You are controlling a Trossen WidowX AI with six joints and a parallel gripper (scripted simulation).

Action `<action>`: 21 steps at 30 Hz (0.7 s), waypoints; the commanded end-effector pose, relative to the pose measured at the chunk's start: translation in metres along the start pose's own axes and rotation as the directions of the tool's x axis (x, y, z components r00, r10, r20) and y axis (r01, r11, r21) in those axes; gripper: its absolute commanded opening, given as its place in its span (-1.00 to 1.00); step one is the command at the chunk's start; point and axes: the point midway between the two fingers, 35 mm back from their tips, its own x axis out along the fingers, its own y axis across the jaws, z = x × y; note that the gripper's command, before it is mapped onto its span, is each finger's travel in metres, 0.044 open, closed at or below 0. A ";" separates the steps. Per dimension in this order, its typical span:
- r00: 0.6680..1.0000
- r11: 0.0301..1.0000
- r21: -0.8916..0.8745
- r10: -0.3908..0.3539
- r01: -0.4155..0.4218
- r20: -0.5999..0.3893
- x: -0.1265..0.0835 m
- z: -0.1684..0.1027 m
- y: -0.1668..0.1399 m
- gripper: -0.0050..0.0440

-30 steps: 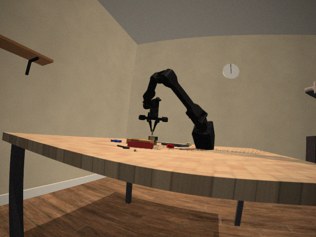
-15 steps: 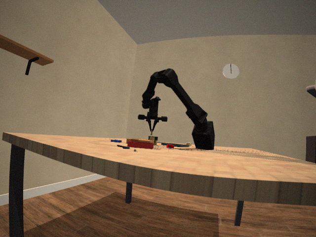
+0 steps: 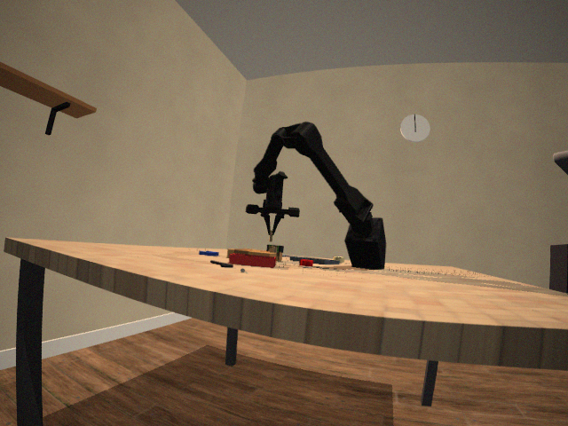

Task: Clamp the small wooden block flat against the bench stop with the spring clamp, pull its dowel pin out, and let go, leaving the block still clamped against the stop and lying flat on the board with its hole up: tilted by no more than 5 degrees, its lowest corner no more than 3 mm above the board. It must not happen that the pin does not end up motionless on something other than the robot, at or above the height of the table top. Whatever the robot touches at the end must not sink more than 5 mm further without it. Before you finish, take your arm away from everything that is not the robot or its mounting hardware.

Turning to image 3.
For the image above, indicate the red tray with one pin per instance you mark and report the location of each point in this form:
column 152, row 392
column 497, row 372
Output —
column 262, row 261

